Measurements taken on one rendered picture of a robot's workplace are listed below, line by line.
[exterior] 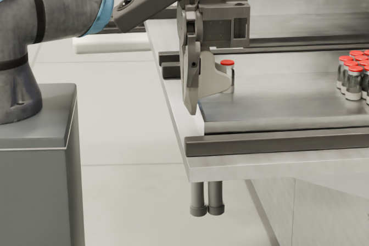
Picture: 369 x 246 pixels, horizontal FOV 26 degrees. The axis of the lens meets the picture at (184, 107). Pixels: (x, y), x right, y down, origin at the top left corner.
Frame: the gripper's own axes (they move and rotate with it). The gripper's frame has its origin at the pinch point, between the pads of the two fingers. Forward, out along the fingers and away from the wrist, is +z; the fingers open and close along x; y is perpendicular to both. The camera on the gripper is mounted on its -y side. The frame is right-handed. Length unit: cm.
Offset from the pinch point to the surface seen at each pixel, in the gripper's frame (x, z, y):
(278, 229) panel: 98, 79, 39
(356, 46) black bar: 26.0, 1.6, 31.4
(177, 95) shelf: 12.6, 3.6, 0.2
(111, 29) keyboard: 70, 10, -7
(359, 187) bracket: -2.6, 12.0, 23.1
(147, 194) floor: 147, 92, 5
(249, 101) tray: 8.4, 3.3, 10.0
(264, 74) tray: 19.3, 3.3, 14.6
